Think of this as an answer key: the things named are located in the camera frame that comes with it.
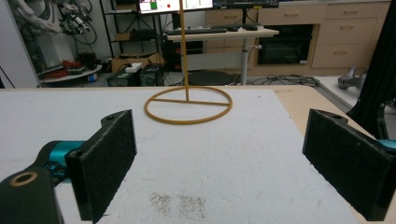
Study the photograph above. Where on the black computer mouse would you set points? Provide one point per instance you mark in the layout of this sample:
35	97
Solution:
251	27

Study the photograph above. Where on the grey hand tool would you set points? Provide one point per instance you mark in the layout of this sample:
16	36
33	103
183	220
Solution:
350	81

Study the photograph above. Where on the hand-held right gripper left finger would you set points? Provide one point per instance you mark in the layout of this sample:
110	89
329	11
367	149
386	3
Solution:
102	161

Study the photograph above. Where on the white table mat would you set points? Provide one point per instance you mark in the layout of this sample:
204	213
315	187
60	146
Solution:
218	161

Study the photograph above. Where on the light wooden drawer cabinet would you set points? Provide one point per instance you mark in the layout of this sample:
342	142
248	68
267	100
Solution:
342	31

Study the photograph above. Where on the black round base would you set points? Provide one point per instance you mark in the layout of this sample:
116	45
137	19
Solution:
210	78

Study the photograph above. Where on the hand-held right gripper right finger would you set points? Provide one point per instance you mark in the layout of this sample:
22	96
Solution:
348	161

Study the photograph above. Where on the black metal shelf rack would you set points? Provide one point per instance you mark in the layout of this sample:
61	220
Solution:
107	28

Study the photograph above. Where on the round white platform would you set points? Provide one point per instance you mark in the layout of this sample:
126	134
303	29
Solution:
74	75

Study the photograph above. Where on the black computer tower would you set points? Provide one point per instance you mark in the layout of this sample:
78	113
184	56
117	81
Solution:
174	54

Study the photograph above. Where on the black metal frame stand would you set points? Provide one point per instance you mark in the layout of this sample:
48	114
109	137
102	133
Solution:
378	62

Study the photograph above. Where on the light wooden office desk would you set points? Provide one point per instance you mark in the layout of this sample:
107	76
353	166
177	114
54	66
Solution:
218	34

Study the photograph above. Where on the black equipment case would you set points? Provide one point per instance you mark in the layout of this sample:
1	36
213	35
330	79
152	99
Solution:
152	76

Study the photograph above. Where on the computer monitor with white screen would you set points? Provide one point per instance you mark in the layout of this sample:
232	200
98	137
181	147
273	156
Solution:
162	5

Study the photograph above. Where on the black keyboard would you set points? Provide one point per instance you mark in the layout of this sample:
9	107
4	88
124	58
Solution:
199	31

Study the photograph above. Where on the white robot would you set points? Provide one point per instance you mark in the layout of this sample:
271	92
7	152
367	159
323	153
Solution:
34	20

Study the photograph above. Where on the computer monitor with dark screen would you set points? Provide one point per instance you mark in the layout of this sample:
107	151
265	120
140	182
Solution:
246	3

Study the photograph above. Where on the open cardboard box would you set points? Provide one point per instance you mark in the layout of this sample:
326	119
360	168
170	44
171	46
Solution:
121	61

